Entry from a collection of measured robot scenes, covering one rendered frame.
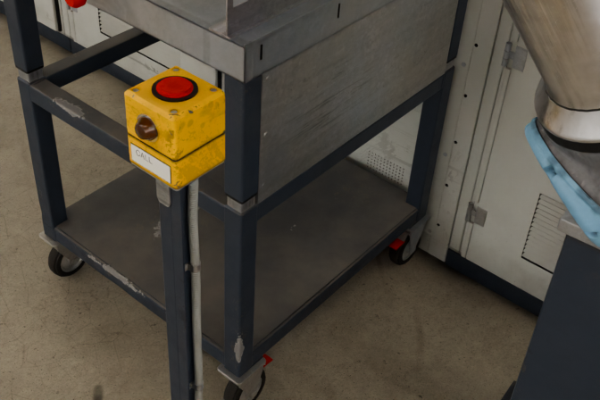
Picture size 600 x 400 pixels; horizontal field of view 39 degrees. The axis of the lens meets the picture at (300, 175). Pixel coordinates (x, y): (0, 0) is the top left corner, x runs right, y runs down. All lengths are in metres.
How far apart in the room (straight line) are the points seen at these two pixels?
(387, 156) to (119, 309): 0.70
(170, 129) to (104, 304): 1.08
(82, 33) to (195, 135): 1.79
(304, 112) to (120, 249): 0.62
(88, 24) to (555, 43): 2.05
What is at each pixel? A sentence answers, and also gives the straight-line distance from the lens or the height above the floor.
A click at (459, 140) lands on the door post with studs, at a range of 1.86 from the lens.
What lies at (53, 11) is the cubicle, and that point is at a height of 0.13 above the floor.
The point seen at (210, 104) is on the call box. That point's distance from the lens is 0.92.
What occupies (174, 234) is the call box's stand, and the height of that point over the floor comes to 0.70.
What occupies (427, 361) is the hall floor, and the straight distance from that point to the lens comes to 1.85.
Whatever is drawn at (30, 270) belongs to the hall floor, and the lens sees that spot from 2.04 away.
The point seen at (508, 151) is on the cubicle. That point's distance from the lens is 1.78.
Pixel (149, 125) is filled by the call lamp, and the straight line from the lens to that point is 0.91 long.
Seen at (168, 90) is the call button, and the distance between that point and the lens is 0.92.
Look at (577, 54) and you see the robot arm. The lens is 0.73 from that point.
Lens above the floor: 1.40
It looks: 38 degrees down
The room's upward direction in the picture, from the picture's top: 4 degrees clockwise
